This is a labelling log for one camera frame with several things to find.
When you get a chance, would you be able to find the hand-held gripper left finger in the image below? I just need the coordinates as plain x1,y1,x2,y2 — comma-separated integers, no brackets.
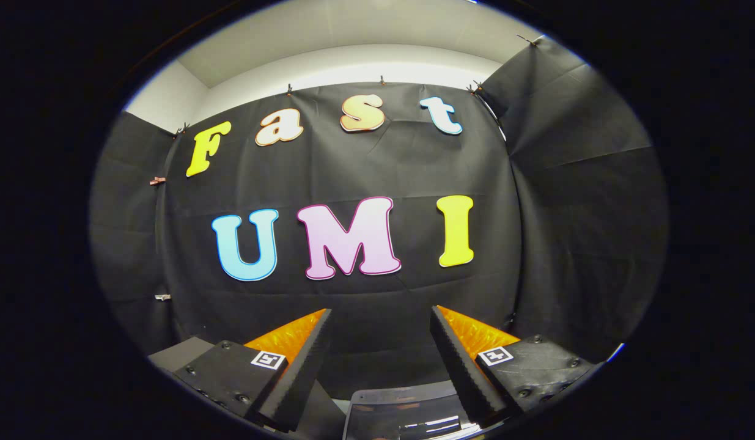
172,309,333,433

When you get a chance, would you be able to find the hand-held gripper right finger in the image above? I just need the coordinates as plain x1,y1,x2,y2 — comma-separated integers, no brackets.
430,305,595,428

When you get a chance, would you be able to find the dark washing machine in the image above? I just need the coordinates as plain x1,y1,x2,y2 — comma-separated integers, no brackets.
292,379,488,440

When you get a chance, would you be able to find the black backdrop cloth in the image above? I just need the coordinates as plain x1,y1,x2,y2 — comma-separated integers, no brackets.
89,35,668,398

